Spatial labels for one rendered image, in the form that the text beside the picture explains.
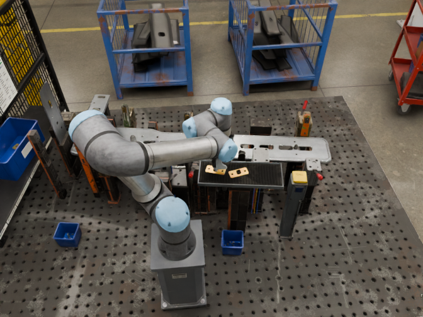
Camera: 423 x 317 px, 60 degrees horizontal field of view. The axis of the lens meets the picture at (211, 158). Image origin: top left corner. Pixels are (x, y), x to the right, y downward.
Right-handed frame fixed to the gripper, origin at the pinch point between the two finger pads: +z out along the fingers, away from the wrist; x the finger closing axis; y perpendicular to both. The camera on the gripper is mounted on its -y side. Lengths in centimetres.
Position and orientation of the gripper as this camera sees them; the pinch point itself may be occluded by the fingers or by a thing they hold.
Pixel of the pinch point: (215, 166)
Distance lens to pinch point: 157.6
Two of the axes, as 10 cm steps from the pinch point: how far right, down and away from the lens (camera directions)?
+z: 0.1, 6.8, 7.3
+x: 2.5, -7.1, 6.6
